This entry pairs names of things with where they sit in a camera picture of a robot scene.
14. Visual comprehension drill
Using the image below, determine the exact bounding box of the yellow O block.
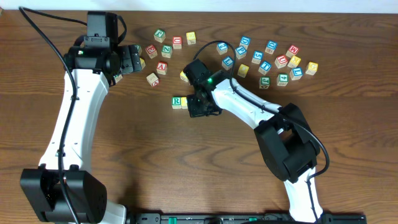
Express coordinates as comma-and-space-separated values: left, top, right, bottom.
237, 63, 249, 78
180, 97, 188, 109

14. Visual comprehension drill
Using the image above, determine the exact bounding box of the green R block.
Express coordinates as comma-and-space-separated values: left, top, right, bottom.
172, 96, 182, 109

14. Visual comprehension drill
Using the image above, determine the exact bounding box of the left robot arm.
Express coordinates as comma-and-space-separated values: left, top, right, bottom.
20, 45, 142, 223

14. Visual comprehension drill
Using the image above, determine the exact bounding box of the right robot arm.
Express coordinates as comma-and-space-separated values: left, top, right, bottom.
183, 68, 323, 223

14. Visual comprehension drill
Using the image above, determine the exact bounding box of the green 7 block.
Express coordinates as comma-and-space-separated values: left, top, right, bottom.
136, 45, 142, 56

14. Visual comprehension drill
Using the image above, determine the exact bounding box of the yellow C block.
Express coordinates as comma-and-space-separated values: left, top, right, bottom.
140, 58, 146, 70

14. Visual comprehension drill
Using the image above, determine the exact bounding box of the red E block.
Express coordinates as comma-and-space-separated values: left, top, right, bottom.
145, 45, 158, 59

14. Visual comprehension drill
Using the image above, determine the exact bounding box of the green V block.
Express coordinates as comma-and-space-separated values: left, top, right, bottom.
113, 75, 123, 84

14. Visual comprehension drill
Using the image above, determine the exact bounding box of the red sided tan block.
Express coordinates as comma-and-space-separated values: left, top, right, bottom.
146, 73, 160, 87

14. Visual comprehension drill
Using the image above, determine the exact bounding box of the red V block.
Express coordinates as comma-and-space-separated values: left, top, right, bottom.
156, 62, 168, 75

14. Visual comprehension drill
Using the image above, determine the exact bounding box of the yellow block lower centre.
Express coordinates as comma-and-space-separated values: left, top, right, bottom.
180, 71, 189, 83

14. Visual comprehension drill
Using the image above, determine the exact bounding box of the green J block top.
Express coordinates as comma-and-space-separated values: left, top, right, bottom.
154, 29, 166, 43

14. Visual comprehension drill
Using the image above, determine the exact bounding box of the green j block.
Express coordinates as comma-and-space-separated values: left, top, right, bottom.
154, 29, 166, 43
259, 76, 271, 89

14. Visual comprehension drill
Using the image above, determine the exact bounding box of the green Z block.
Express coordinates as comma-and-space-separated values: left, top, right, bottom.
161, 45, 172, 58

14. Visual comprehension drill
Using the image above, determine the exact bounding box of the blue L block centre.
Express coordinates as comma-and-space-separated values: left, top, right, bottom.
221, 56, 234, 71

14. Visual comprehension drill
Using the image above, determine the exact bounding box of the blue l block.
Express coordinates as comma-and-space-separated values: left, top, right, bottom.
289, 67, 303, 80
221, 56, 234, 71

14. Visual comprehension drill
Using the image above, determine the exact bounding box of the red U block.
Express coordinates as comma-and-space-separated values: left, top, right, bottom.
172, 36, 182, 49

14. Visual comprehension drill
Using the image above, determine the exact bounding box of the blue 2 block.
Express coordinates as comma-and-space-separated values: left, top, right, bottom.
216, 42, 228, 55

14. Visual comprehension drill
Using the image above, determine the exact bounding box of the blue P block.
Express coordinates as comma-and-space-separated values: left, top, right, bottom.
235, 46, 247, 60

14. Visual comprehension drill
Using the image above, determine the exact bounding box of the blue 5 block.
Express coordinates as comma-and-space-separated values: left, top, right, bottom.
251, 50, 264, 64

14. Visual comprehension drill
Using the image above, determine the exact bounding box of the blue T block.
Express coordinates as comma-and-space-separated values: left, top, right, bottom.
258, 61, 272, 75

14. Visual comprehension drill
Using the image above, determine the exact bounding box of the blue D block upper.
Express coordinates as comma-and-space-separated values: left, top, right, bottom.
239, 36, 251, 50

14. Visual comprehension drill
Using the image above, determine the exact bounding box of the blue d block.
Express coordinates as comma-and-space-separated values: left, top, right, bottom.
239, 36, 251, 50
265, 40, 278, 55

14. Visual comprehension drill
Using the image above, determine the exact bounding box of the green 4 block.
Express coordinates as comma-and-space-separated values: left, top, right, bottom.
277, 73, 289, 86

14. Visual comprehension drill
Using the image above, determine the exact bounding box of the blue D block right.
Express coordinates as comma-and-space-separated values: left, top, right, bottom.
265, 40, 278, 55

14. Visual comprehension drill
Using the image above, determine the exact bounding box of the blue L block right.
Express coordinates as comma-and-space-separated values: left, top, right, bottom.
289, 67, 303, 80

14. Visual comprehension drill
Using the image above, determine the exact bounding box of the yellow top block right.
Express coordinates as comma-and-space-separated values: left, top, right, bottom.
287, 55, 301, 68

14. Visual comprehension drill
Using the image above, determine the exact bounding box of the red M block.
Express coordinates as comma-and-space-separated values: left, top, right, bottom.
285, 45, 299, 58

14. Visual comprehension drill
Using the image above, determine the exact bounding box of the yellow block far right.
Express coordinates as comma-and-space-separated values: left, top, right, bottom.
305, 62, 318, 75

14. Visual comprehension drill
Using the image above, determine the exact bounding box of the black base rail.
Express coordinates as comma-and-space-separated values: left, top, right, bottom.
125, 213, 368, 224

